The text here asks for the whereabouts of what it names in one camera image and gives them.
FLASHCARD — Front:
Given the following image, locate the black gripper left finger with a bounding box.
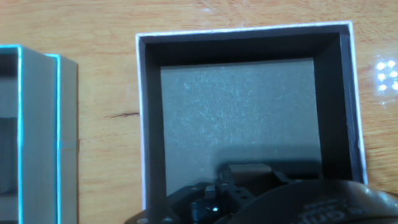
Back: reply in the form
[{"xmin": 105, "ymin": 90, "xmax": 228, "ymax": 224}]
[{"xmin": 124, "ymin": 163, "xmax": 258, "ymax": 224}]

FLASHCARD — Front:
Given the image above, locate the teal edged gift box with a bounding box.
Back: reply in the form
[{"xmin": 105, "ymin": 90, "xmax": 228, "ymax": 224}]
[{"xmin": 0, "ymin": 44, "xmax": 78, "ymax": 224}]

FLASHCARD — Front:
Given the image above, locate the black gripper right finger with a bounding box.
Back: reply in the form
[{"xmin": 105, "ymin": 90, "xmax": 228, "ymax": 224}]
[{"xmin": 272, "ymin": 169, "xmax": 295, "ymax": 185}]

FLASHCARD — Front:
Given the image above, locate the small wooden cube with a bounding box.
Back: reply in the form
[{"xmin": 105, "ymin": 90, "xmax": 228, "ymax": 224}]
[{"xmin": 228, "ymin": 164, "xmax": 275, "ymax": 197}]

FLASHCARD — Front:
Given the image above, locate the pink gift box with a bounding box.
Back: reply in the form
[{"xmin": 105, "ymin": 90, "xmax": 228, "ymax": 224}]
[{"xmin": 135, "ymin": 21, "xmax": 369, "ymax": 211}]

